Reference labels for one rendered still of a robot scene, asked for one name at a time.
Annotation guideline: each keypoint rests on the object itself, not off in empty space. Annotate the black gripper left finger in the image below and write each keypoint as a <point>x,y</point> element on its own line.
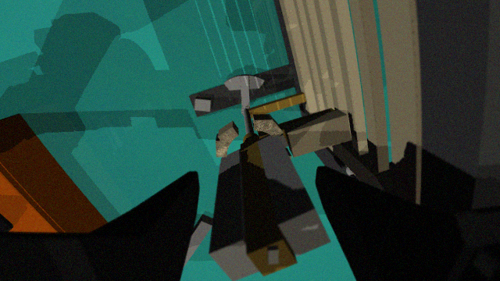
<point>148,243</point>

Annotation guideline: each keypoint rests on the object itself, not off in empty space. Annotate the dark grey rectangular bar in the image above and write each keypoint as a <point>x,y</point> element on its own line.
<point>200,230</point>

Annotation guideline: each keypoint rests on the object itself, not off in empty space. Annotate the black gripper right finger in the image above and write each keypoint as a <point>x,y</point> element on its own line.
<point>387,238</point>

